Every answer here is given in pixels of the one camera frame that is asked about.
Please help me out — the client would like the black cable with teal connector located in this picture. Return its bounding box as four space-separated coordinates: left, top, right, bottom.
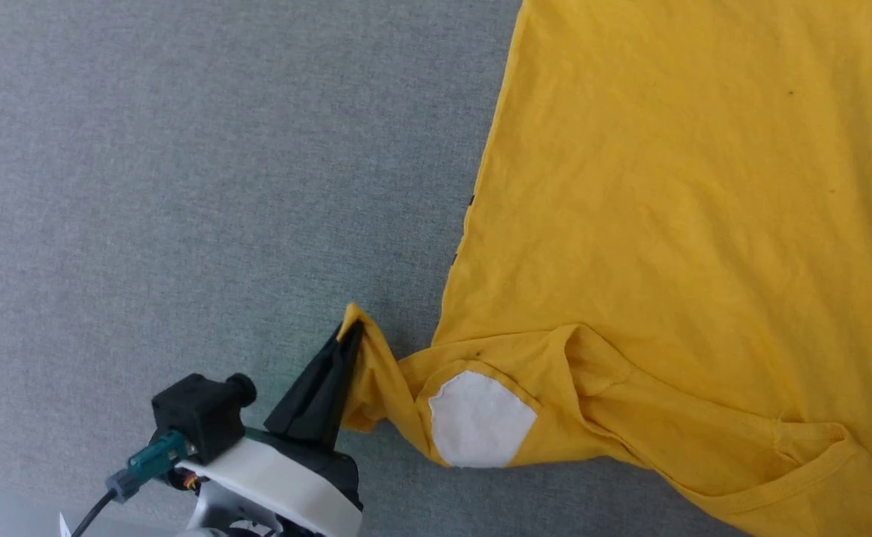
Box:
69 430 196 537

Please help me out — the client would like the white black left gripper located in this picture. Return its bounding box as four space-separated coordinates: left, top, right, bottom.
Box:
177 321 366 537

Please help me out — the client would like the yellow t-shirt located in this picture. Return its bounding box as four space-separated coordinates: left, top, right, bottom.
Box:
337 0 872 537

